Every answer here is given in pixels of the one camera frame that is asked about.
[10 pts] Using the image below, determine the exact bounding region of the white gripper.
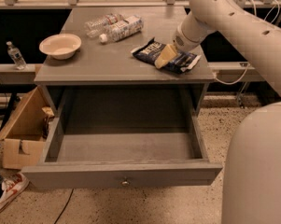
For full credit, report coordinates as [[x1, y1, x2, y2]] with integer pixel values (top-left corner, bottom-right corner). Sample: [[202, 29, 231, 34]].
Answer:
[[155, 25, 205, 69]]

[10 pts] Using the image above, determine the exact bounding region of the clear crushed water bottle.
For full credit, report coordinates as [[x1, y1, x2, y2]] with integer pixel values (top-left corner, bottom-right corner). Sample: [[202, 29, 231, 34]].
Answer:
[[84, 13, 123, 38]]

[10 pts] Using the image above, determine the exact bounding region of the white labelled plastic bottle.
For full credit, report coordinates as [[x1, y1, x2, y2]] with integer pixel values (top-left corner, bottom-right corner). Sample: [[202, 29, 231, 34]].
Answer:
[[99, 15, 144, 44]]

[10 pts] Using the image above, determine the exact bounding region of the metal stand pole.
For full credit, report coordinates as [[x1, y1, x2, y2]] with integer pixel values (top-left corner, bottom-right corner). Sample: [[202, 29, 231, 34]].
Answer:
[[236, 82, 250, 108]]

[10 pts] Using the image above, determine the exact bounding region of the grey wooden cabinet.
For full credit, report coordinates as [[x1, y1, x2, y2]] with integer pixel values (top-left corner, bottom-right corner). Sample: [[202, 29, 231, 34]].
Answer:
[[35, 6, 214, 105]]

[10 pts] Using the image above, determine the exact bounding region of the white and red sneaker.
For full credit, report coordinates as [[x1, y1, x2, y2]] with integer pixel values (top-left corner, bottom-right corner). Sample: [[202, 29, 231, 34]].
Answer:
[[0, 173, 29, 212]]

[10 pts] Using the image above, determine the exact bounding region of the blue chip bag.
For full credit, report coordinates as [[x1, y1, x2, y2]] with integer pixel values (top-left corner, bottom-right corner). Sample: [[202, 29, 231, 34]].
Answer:
[[131, 38, 201, 74]]

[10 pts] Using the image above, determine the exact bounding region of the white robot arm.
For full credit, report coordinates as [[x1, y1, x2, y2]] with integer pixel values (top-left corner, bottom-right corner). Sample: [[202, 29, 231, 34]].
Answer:
[[173, 0, 281, 224]]

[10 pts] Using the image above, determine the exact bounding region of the brass drawer knob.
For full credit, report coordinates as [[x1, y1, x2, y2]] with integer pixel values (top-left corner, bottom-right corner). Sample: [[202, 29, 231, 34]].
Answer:
[[121, 179, 130, 187]]

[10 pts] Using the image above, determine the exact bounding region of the white paper bowl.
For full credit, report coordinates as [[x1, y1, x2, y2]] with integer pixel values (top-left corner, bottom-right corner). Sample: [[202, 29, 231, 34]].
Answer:
[[39, 34, 81, 60]]

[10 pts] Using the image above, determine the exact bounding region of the grey open top drawer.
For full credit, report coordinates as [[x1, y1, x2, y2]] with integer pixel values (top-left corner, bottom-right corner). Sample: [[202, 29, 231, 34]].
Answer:
[[21, 87, 223, 189]]

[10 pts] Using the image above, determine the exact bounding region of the black floor cable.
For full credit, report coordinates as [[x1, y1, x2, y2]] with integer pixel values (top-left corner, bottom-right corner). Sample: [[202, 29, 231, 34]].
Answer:
[[53, 189, 75, 224]]

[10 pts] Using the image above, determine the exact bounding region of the small upright water bottle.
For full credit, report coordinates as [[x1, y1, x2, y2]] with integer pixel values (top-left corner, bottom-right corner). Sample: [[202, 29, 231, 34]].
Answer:
[[7, 41, 26, 70]]

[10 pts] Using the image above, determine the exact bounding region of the white cable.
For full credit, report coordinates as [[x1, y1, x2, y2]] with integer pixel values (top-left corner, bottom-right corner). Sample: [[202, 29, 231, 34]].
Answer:
[[215, 0, 281, 86]]

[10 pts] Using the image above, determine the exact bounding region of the open cardboard box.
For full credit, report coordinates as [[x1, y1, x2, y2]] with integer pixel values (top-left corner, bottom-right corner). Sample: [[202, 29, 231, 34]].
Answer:
[[0, 87, 54, 169]]

